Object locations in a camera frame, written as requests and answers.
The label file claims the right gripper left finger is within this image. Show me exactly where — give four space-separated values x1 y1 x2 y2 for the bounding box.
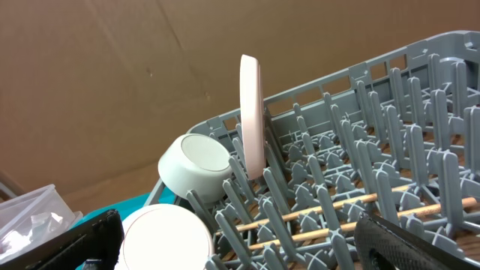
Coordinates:
1 209 124 270

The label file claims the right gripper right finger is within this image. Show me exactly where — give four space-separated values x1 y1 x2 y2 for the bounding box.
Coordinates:
354 212 479 270

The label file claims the white napkin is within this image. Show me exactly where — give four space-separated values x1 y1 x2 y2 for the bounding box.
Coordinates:
1 212 65 262

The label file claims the small white pink plate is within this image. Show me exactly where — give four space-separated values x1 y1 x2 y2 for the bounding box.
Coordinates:
115 204 214 270

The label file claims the wooden chopstick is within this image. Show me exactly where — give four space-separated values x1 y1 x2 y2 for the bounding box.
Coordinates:
235 185 410 232
247 196 479 251

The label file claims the grey bowl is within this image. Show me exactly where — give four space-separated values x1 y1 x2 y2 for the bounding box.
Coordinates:
157 133 233 204

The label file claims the large white pink plate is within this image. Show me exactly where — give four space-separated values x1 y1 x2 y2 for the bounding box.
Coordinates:
239 55 266 180

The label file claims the clear plastic waste bin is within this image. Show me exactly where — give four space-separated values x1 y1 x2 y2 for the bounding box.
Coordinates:
1 184 83 263

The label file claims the grey dishwasher rack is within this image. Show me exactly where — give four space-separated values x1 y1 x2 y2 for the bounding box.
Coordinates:
144 29 480 270

